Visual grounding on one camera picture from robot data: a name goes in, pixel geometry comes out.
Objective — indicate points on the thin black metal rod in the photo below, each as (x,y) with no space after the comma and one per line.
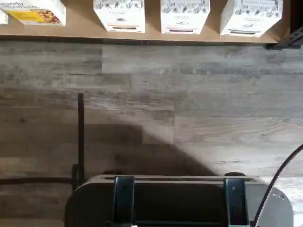
(81,130)

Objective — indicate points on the white box green strip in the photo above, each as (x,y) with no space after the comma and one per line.
(251,19)

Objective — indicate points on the white box orange strip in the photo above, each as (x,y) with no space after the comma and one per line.
(118,14)

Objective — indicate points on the white box pink strip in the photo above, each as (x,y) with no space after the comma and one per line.
(184,16)

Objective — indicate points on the black metal rack frame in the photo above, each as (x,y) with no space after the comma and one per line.
(291,41)

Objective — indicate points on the white yellow granola box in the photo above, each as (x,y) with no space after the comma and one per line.
(42,14)

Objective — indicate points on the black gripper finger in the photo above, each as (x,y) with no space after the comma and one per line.
(124,201)
(235,201)

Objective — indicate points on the wooden lower shelf board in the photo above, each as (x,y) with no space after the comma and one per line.
(78,29)

